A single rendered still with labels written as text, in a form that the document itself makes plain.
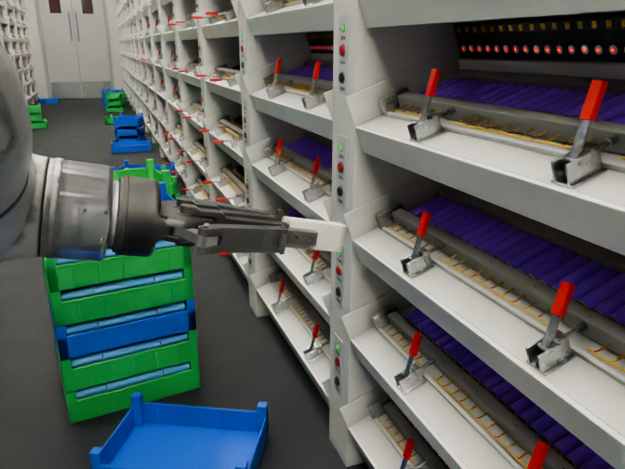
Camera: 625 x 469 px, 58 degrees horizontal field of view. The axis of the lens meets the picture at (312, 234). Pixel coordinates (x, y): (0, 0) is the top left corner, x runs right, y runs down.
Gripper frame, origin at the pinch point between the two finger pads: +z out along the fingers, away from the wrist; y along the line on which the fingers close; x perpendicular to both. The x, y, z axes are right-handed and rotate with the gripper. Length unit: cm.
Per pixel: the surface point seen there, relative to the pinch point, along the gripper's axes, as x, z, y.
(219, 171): -24, 28, -170
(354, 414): -43, 30, -30
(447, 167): 9.1, 17.4, -3.8
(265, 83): 14, 20, -98
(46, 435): -68, -25, -62
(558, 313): -1.5, 21.4, 14.8
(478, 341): -9.5, 21.3, 5.5
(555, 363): -6.7, 22.6, 15.4
